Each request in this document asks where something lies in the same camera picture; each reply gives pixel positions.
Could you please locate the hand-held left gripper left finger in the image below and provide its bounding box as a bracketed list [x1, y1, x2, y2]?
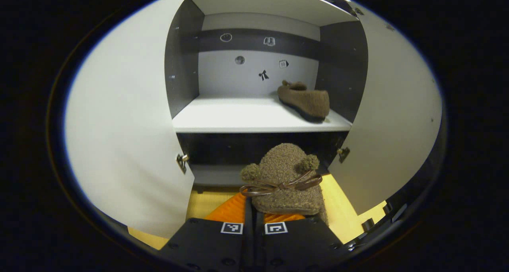
[159, 192, 255, 272]

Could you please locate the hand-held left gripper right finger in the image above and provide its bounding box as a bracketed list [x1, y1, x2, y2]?
[254, 212, 354, 271]

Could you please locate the brown fuzzy slipper shoe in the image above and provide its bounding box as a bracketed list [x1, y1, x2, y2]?
[277, 80, 330, 123]
[239, 143, 328, 225]

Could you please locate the white shoe cabinet door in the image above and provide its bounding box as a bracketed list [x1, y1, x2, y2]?
[327, 10, 443, 216]
[65, 0, 195, 239]

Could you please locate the white shoe cabinet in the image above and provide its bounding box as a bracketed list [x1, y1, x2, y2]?
[164, 0, 368, 193]

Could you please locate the white cabinet shelf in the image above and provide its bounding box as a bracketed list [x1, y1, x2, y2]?
[172, 95, 353, 134]
[188, 0, 358, 27]

